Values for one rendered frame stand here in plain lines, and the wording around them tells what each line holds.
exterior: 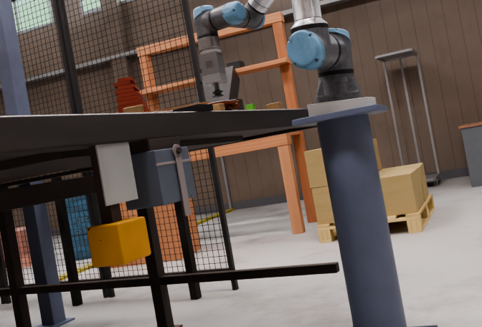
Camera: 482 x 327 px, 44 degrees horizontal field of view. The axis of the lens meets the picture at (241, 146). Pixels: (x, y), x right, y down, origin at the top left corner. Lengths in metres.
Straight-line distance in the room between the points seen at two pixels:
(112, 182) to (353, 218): 0.94
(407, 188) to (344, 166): 2.79
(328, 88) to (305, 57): 0.16
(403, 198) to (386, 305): 2.76
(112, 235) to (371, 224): 0.99
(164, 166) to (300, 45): 0.70
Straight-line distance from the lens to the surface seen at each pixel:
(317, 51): 1.81
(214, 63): 2.07
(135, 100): 2.77
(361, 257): 1.95
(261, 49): 9.16
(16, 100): 3.76
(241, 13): 2.06
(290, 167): 5.51
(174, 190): 1.32
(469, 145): 7.18
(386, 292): 1.98
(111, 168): 1.21
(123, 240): 1.17
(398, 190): 4.70
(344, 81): 1.94
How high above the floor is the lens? 0.78
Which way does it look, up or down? 1 degrees up
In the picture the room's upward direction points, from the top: 10 degrees counter-clockwise
